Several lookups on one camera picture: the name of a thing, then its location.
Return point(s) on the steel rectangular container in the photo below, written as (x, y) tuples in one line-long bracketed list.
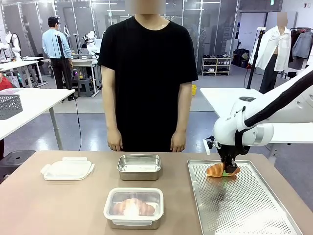
[(139, 167), (134, 225)]

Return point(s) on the black rolling cart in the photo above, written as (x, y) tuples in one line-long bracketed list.
[(291, 74)]

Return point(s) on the white side table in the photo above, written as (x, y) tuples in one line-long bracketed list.
[(36, 102)]

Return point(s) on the person in black T-shirt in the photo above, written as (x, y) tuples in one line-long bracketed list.
[(146, 73)]

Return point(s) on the person's left forearm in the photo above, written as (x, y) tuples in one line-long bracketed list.
[(182, 112)]

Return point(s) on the man in blue shirt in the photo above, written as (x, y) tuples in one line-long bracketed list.
[(55, 46)]

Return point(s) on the white humanoid robot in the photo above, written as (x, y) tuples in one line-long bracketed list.
[(13, 45)]

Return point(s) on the grey step stool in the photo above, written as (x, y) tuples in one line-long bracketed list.
[(85, 86)]

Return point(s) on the mannequin with white shirt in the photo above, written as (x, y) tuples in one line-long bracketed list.
[(276, 51)]

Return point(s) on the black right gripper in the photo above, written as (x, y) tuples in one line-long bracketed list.
[(226, 153)]

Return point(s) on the black bags pile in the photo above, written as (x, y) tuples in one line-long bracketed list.
[(240, 57)]

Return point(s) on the black round stool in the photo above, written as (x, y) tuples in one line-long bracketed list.
[(14, 162)]

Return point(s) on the white robot with black headset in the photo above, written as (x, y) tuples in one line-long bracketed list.
[(91, 40)]

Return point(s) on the white background desk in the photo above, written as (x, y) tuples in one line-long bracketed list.
[(22, 66)]

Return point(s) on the grey perforated basket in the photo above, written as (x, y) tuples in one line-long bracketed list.
[(9, 106)]

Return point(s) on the person's right forearm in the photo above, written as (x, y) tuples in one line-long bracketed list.
[(110, 115)]

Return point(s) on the golden croissant bread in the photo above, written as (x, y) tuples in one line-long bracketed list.
[(215, 169), (122, 207)]

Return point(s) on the black tripod stand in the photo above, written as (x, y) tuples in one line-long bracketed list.
[(254, 58)]

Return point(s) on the cluttered background workbench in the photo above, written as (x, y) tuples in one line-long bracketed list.
[(83, 63)]

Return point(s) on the person's right hand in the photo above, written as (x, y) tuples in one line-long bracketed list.
[(115, 142)]

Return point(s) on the red garment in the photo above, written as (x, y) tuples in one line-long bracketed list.
[(4, 83)]

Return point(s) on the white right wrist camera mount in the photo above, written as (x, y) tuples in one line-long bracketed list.
[(207, 147)]

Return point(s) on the perforated metal baking tray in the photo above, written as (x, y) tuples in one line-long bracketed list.
[(234, 203)]

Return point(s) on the clothes rack with garments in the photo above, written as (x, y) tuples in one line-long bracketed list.
[(302, 45)]

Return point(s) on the large white table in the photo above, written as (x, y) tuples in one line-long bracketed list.
[(215, 98)]

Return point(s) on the clear plastic clip lid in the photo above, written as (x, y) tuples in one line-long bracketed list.
[(110, 195), (66, 169)]

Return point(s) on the person's left hand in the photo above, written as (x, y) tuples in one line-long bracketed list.
[(178, 143)]

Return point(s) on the white shoe rack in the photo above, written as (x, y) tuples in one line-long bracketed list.
[(216, 65)]

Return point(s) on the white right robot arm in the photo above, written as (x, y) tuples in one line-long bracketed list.
[(244, 127)]

